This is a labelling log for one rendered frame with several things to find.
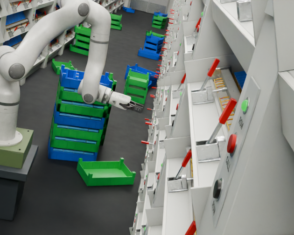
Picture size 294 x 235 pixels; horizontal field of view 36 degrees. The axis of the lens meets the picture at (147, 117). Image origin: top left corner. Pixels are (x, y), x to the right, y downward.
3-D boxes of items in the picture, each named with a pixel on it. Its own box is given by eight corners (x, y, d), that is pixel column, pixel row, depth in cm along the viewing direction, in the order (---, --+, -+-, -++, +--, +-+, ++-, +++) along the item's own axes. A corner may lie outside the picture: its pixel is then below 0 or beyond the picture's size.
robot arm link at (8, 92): (-5, 106, 200) (1, 53, 191) (-15, 90, 214) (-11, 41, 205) (22, 106, 206) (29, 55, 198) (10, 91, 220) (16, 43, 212)
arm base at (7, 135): (-28, 140, 205) (-25, 102, 199) (-9, 125, 223) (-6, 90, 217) (12, 150, 205) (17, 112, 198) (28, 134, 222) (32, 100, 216)
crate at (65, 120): (54, 123, 276) (56, 111, 273) (53, 111, 294) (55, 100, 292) (102, 129, 284) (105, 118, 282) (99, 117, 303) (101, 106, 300)
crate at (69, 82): (60, 86, 268) (63, 73, 265) (59, 76, 286) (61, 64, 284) (110, 93, 276) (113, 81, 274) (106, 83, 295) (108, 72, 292)
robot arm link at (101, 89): (104, 90, 224) (108, 85, 232) (79, 81, 223) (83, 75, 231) (99, 105, 227) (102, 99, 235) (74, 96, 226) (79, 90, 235)
